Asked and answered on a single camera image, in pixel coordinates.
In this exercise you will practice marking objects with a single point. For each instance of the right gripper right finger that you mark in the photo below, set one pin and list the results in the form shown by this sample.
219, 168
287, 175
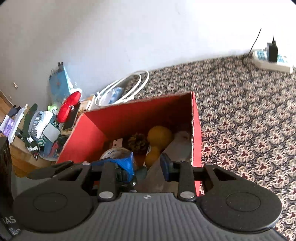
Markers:
181, 172

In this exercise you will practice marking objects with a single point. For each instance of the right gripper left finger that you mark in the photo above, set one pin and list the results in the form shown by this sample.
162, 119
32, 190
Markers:
113, 176

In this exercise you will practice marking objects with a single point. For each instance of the orange wooden gourd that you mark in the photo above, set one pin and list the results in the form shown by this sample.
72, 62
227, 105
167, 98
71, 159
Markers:
159, 137

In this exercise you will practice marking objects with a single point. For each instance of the clear plastic case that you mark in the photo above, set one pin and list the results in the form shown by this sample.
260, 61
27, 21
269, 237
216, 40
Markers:
178, 150

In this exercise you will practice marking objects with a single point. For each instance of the large clear tape roll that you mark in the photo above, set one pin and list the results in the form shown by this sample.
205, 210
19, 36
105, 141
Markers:
123, 157

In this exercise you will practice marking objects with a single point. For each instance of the brown pine cone in box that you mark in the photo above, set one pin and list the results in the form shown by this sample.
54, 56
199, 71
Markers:
138, 144

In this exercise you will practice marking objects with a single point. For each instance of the red cardboard box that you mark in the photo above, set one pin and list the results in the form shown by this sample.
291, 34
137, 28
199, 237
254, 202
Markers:
177, 112

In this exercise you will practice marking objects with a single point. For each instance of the white square box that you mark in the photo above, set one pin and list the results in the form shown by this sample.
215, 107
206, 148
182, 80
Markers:
51, 132

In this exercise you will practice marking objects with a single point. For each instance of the red plush cushion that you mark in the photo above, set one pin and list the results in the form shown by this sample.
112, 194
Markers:
67, 105

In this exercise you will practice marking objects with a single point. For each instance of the blue paper bag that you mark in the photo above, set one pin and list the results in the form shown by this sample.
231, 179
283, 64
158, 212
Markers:
60, 84

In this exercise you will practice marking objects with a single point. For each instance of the black charger adapter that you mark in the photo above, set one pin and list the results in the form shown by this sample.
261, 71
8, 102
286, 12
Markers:
272, 51

